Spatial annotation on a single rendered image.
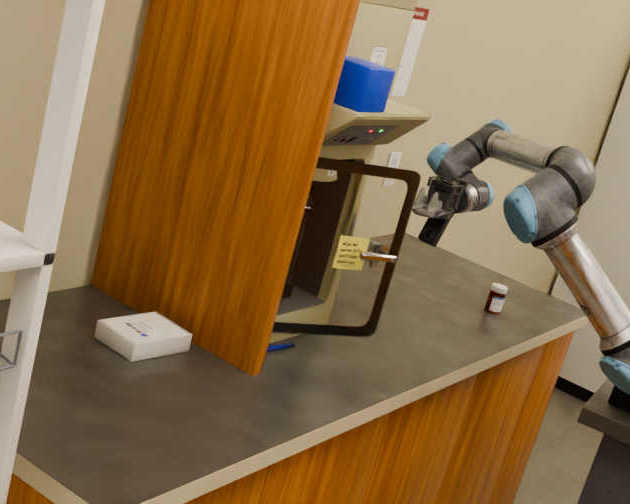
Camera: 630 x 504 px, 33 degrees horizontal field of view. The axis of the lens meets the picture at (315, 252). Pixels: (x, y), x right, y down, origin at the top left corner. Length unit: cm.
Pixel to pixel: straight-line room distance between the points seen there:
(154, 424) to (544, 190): 99
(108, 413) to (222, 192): 54
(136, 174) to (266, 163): 36
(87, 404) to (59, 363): 16
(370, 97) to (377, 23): 21
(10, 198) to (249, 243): 50
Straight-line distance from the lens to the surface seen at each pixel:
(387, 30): 233
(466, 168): 271
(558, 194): 238
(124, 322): 222
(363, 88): 211
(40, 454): 178
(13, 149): 223
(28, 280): 142
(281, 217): 211
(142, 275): 236
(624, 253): 517
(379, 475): 252
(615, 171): 516
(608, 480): 271
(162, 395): 204
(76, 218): 242
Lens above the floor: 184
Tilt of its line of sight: 17 degrees down
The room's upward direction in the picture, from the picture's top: 15 degrees clockwise
